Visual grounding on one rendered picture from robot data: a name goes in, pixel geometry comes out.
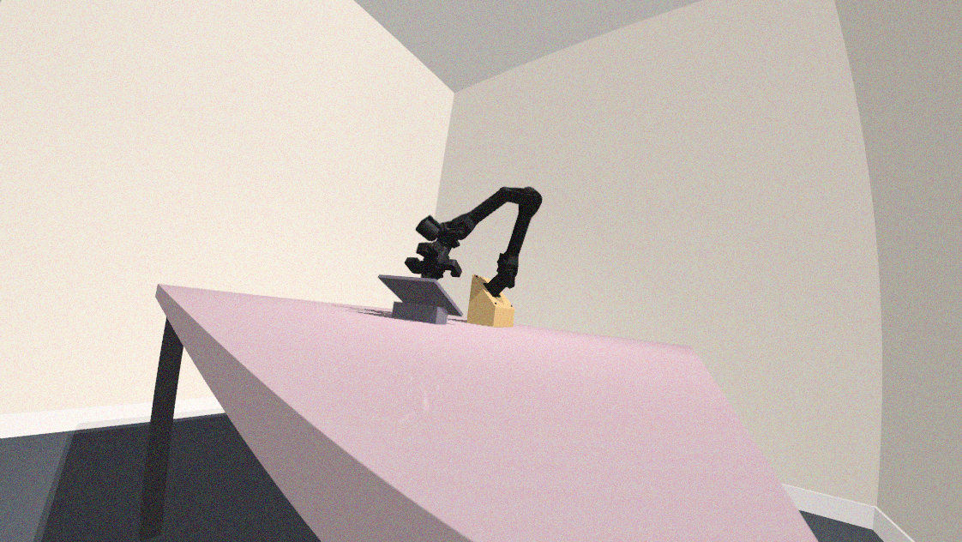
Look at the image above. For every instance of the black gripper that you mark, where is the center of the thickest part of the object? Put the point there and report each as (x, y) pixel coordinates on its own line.
(433, 269)

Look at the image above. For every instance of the grey switch panel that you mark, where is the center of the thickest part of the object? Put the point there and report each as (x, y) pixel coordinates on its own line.
(424, 299)

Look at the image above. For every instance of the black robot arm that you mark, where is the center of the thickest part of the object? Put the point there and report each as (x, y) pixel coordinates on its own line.
(449, 232)

